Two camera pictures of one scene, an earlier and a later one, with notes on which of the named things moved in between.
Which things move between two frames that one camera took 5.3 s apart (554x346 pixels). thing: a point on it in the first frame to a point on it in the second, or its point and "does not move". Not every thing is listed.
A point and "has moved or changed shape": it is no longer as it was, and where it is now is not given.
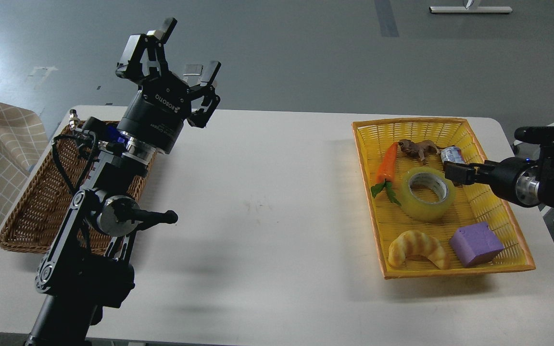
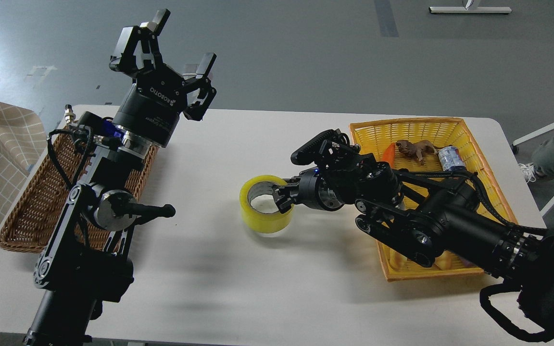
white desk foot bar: (470, 9) does not move
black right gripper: (516, 179) to (310, 190)
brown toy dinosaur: (420, 148) does not move
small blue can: (452, 154) does not move
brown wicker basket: (41, 213) does not move
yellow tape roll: (430, 179) has moved or changed shape
